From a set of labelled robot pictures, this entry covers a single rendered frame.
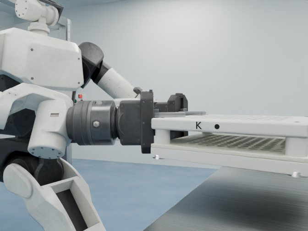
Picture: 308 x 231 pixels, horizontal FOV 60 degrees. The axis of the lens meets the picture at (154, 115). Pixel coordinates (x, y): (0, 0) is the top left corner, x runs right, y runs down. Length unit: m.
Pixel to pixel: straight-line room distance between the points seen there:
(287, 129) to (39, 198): 0.65
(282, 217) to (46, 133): 0.39
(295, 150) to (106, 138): 0.31
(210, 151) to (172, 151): 0.07
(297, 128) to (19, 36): 0.70
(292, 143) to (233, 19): 4.24
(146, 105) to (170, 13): 4.35
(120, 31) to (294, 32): 2.83
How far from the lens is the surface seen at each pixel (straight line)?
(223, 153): 0.42
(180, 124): 0.44
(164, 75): 4.61
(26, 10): 0.91
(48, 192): 0.82
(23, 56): 0.81
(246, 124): 0.41
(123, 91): 1.02
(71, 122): 0.51
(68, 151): 2.07
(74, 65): 0.90
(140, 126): 0.50
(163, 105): 0.65
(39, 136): 0.52
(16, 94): 0.54
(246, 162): 0.41
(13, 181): 0.90
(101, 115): 0.49
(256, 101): 4.40
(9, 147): 0.95
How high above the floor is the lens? 1.01
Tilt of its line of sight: 2 degrees down
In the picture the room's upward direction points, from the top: straight up
